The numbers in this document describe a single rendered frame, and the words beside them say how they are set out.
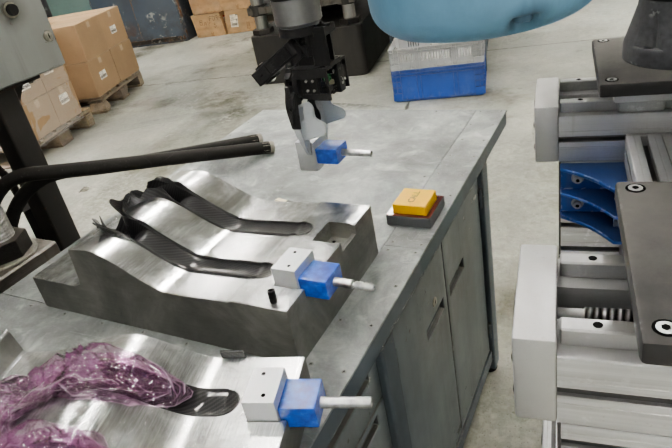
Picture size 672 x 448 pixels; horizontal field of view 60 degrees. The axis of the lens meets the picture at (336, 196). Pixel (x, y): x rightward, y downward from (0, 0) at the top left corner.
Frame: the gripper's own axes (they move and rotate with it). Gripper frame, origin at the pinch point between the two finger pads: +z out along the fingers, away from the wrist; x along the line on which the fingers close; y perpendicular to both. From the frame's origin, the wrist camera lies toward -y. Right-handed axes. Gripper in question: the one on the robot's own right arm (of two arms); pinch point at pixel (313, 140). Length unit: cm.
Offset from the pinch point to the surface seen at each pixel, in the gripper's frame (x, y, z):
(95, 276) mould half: -35.9, -19.3, 6.1
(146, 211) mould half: -24.4, -17.7, 1.6
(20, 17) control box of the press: 7, -73, -25
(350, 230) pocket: -15.7, 13.2, 7.2
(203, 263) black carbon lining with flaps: -28.2, -5.1, 7.1
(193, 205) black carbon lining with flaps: -18.3, -13.7, 3.7
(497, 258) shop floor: 103, 4, 95
